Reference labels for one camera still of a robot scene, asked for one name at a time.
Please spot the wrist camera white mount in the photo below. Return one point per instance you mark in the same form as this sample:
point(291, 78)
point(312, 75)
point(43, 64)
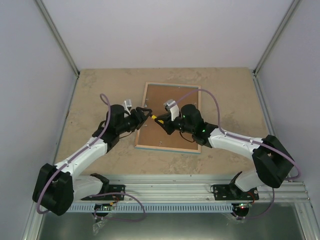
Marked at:
point(127, 104)
point(172, 107)

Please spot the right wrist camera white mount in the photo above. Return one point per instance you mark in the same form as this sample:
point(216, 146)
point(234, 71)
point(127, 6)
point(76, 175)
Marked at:
point(172, 107)

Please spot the grey slotted cable duct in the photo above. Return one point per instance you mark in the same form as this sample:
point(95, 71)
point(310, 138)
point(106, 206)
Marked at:
point(133, 207)

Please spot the teal wooden photo frame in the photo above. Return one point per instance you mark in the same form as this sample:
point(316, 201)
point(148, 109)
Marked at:
point(150, 134)

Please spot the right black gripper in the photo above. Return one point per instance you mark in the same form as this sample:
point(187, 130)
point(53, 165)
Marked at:
point(167, 126)

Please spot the aluminium corner post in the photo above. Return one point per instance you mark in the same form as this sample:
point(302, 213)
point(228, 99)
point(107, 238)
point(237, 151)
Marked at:
point(57, 36)
point(277, 35)

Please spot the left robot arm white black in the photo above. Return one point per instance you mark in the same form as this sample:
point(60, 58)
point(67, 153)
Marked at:
point(58, 186)

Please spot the left aluminium corner post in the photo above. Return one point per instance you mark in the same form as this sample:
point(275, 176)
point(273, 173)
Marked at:
point(57, 36)

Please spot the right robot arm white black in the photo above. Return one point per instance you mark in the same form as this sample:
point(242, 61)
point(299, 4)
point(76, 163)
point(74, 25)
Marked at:
point(272, 162)

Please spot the aluminium rail base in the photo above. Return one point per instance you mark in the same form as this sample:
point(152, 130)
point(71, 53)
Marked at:
point(196, 188)

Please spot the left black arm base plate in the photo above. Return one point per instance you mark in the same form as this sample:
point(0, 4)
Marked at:
point(115, 188)

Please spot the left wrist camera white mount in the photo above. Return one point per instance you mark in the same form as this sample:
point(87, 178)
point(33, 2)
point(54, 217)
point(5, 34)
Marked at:
point(127, 104)

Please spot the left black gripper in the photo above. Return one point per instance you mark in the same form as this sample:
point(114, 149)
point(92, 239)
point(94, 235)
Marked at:
point(139, 119)

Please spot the yellow handled screwdriver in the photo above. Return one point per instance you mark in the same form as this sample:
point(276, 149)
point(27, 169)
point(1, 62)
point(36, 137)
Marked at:
point(157, 120)

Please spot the clear plastic bag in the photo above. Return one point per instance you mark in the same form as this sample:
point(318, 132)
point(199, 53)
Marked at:
point(99, 223)

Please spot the right aluminium corner post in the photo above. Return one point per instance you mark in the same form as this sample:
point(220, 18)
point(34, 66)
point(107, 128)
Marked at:
point(277, 35)

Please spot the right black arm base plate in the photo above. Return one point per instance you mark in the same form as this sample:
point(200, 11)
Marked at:
point(222, 192)

